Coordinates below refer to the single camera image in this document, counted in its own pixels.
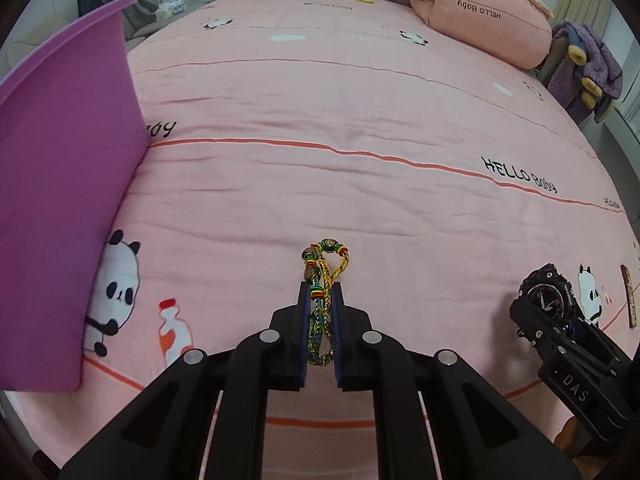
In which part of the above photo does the purple plastic basin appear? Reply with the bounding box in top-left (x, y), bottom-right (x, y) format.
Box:
top-left (1, 0), bottom-right (149, 392)

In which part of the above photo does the black wrist watch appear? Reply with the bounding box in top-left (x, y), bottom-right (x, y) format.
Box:
top-left (518, 263), bottom-right (578, 327)

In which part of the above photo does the pink bedspread with pandas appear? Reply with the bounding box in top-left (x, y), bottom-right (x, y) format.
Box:
top-left (11, 0), bottom-right (639, 464)

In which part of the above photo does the tissue pack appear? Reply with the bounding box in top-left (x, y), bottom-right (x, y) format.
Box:
top-left (155, 0), bottom-right (186, 21)

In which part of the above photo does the beige rear chair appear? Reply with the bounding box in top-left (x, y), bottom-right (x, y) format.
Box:
top-left (122, 0), bottom-right (207, 41)

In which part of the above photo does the person's right hand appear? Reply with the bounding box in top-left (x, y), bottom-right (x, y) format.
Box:
top-left (553, 416), bottom-right (608, 480)

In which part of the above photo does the purple plush blanket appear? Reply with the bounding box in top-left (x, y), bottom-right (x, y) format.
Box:
top-left (539, 21), bottom-right (624, 125)

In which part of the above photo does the pink pillow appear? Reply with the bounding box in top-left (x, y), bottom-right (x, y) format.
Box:
top-left (410, 0), bottom-right (553, 70)

